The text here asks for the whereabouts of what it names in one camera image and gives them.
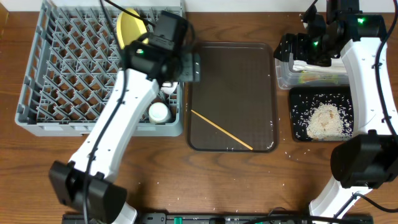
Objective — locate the wooden chopstick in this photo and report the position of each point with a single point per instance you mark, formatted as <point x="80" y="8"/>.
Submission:
<point x="222" y="130"/>

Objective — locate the black waste tray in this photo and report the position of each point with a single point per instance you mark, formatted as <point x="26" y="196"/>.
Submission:
<point x="304" y="100"/>

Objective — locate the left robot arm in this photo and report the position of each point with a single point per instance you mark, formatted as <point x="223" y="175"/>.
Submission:
<point x="86" y="182"/>

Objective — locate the grey plastic dishwasher rack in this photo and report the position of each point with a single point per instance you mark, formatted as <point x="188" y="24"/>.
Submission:
<point x="71" y="70"/>

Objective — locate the clear plastic waste container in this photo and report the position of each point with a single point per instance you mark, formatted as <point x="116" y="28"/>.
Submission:
<point x="296" y="73"/>

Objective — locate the pink white bowl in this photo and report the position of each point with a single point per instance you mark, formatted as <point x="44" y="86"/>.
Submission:
<point x="169" y="87"/>

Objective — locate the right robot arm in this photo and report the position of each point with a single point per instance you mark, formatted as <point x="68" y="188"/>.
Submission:
<point x="369" y="159"/>

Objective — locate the white plastic cup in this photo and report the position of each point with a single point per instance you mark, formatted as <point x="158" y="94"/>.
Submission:
<point x="159" y="113"/>

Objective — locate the yellow plate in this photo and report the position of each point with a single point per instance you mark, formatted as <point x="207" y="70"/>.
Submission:
<point x="128" y="29"/>

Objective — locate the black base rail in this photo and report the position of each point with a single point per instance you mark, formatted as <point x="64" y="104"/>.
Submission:
<point x="162" y="218"/>

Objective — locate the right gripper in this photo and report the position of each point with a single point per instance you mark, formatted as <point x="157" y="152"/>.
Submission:
<point x="298" y="40"/>

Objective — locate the dark brown serving tray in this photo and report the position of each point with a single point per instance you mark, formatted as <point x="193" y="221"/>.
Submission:
<point x="237" y="92"/>

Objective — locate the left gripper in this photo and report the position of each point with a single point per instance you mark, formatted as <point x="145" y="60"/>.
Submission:
<point x="189" y="68"/>

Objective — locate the crumpled white plastic wrapper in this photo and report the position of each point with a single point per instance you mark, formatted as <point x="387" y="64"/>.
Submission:
<point x="337" y="66"/>

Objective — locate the pile of rice waste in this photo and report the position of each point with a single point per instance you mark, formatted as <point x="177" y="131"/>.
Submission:
<point x="325" y="124"/>

